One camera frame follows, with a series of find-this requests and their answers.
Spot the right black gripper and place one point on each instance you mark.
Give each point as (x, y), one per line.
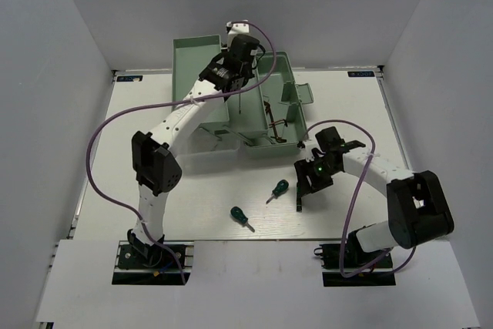
(304, 169)

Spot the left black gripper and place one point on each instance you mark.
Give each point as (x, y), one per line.
(251, 72)

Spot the dark green slim screwdriver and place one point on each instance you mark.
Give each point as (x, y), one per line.
(299, 204)

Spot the green stubby screwdriver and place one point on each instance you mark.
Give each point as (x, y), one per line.
(280, 189)
(238, 215)

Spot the large hex key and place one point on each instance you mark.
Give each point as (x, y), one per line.
(275, 130)

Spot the long hex key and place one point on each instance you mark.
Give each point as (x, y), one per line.
(269, 117)

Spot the angled hex key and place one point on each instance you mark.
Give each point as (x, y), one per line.
(277, 133)

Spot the green plastic toolbox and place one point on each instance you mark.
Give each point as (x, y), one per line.
(273, 94)

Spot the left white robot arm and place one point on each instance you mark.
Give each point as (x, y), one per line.
(154, 154)

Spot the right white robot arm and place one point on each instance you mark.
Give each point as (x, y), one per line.
(417, 209)

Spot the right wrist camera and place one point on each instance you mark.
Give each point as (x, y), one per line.
(309, 150)

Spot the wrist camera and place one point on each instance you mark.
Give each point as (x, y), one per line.
(234, 29)
(309, 150)

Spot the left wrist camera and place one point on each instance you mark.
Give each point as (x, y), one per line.
(234, 29)

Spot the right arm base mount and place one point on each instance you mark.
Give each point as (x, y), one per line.
(377, 275)

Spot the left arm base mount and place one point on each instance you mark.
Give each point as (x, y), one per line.
(132, 269)

